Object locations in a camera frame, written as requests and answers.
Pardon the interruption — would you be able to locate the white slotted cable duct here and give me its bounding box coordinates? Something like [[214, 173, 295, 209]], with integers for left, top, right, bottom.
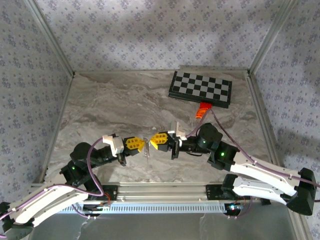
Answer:
[[51, 201, 230, 215]]

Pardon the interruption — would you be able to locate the black and grey chessboard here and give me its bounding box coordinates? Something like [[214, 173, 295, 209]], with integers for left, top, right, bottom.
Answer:
[[167, 70, 233, 110]]

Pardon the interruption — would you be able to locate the aluminium frame post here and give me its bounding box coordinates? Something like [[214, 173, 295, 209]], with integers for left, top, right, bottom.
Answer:
[[247, 0, 300, 75]]

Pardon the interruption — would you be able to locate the grey metal sheet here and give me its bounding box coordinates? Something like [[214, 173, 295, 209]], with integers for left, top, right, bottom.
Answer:
[[23, 211, 305, 240]]

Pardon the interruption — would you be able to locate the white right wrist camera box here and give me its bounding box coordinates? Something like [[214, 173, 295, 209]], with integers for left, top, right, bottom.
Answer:
[[167, 121, 188, 142]]

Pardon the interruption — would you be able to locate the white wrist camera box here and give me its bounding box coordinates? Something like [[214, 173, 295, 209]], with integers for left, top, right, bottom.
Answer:
[[167, 121, 188, 142], [102, 133, 125, 158]]

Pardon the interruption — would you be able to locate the aluminium frame rail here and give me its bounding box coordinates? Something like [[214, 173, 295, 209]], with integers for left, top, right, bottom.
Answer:
[[34, 73, 76, 185], [246, 71, 278, 163], [73, 69, 251, 75]]

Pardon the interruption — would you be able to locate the orange curved toy piece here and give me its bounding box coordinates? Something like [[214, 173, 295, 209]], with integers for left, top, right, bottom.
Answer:
[[195, 106, 209, 120]]

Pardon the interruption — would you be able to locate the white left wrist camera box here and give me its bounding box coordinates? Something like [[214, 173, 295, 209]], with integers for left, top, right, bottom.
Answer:
[[102, 133, 125, 158]]

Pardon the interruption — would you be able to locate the wide aluminium base rail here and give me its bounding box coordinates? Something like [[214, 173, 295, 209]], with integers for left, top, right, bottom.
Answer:
[[29, 181, 286, 202]]

